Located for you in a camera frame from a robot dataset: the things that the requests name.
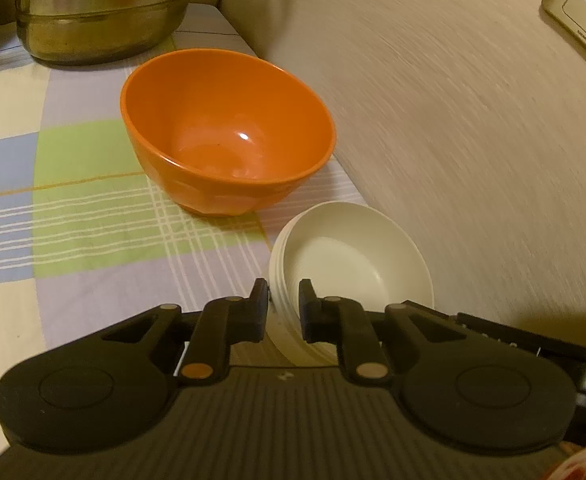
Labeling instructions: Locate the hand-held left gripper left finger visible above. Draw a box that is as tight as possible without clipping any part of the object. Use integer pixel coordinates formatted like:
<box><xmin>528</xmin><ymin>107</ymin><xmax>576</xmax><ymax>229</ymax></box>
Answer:
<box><xmin>90</xmin><ymin>278</ymin><xmax>270</xmax><ymax>386</ymax></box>

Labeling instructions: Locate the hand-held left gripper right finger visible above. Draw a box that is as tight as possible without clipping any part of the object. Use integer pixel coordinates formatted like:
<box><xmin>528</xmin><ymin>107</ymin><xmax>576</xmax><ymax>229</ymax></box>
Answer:
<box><xmin>298</xmin><ymin>279</ymin><xmax>476</xmax><ymax>386</ymax></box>

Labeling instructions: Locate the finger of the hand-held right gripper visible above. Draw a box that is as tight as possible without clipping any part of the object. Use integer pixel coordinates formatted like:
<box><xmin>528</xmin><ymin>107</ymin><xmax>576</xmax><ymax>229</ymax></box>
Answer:
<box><xmin>404</xmin><ymin>300</ymin><xmax>460</xmax><ymax>327</ymax></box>

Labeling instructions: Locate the white bowl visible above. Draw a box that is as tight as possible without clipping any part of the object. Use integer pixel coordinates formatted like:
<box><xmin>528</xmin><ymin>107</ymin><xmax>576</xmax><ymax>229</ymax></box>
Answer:
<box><xmin>269</xmin><ymin>225</ymin><xmax>336</xmax><ymax>366</ymax></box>
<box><xmin>272</xmin><ymin>201</ymin><xmax>435</xmax><ymax>356</ymax></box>

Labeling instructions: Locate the orange plastic bowl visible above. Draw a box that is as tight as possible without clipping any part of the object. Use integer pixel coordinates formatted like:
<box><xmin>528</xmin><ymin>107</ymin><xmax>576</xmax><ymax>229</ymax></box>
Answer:
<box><xmin>120</xmin><ymin>48</ymin><xmax>336</xmax><ymax>218</ymax></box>

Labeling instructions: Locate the pastel checkered tablecloth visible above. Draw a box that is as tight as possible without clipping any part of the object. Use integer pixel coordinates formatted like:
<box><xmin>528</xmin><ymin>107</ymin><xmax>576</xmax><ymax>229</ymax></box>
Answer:
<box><xmin>0</xmin><ymin>2</ymin><xmax>369</xmax><ymax>466</ymax></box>

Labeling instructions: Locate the stainless steel steamer pot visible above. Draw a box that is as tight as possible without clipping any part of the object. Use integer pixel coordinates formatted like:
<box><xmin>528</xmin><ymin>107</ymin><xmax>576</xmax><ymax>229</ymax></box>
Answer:
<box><xmin>0</xmin><ymin>0</ymin><xmax>239</xmax><ymax>66</ymax></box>

